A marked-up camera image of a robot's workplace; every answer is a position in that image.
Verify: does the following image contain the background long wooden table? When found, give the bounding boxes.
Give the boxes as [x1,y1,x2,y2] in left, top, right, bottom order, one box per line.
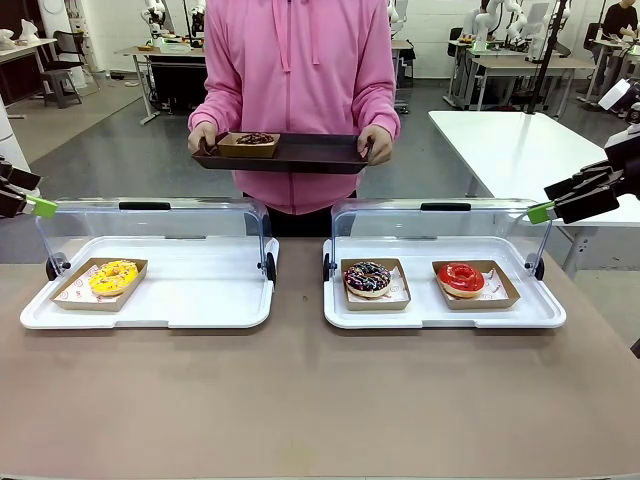
[446,39,597,112]

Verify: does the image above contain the grey office chair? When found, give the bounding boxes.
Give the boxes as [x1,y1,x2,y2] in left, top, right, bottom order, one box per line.
[37,30,100,109]

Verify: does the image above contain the white printed paper liner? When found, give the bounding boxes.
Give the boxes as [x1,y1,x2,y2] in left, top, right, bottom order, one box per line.
[346,266,407,304]
[57,263,102,304]
[443,268,504,302]

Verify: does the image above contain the background person in black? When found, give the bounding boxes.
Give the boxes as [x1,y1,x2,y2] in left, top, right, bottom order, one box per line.
[599,0,640,43]

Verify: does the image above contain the black trousers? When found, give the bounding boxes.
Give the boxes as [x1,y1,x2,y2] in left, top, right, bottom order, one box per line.
[259,189,359,239]

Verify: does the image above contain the person's right forearm pink sleeve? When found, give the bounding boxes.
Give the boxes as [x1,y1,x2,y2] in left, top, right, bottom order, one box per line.
[187,29,246,144]

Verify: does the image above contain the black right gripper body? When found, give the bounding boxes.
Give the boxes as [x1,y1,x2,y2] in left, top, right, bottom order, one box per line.
[602,127,640,195]

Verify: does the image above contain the background desk with figurines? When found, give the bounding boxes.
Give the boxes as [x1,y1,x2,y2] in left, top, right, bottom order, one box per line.
[0,17,59,106]

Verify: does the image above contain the black camera stand pole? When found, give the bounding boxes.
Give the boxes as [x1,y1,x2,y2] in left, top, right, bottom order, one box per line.
[524,0,571,117]

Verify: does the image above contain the dark donut with coloured sprinkles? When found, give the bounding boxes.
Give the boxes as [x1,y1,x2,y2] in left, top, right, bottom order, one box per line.
[343,260,393,300]

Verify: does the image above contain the pink hoodie torso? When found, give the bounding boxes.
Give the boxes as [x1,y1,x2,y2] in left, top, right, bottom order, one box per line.
[202,0,401,216]

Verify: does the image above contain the person's left hand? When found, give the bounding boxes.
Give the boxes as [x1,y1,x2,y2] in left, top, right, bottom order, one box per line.
[356,124,395,167]

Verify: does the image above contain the red glazed donut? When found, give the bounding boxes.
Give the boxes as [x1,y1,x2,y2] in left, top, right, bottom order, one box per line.
[436,262,486,301]

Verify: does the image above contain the background wooden workbench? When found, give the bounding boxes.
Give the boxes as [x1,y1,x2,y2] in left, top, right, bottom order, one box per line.
[114,44,207,126]

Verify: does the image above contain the chocolate glazed donut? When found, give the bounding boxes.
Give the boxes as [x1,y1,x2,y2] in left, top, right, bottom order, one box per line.
[234,131,276,147]

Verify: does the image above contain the white display case base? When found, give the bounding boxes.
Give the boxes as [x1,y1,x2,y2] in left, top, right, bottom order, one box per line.
[19,236,280,331]
[322,236,568,331]

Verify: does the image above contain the white side table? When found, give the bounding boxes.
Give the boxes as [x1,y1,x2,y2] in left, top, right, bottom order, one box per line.
[428,110,640,281]

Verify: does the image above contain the clear display case lid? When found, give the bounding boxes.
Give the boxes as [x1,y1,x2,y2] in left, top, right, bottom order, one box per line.
[322,196,555,284]
[35,196,277,289]

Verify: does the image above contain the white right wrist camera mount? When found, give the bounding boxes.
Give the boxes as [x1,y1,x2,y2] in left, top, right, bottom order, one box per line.
[597,77,640,124]

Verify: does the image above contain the person's right hand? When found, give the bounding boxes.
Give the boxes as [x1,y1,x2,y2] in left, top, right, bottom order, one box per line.
[187,122,222,157]

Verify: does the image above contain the person's left forearm pink sleeve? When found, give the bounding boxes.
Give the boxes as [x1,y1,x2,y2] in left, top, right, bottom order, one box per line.
[349,29,402,146]

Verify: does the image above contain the yellow glazed sprinkle donut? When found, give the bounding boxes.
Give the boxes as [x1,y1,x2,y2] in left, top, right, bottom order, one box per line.
[88,259,140,298]

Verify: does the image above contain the brown cardboard donut tray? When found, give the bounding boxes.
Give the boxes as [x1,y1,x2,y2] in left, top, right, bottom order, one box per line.
[216,131,282,159]
[340,257,413,313]
[50,257,150,313]
[431,259,523,312]

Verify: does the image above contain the black serving tray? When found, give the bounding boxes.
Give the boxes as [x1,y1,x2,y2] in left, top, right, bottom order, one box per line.
[190,132,374,175]

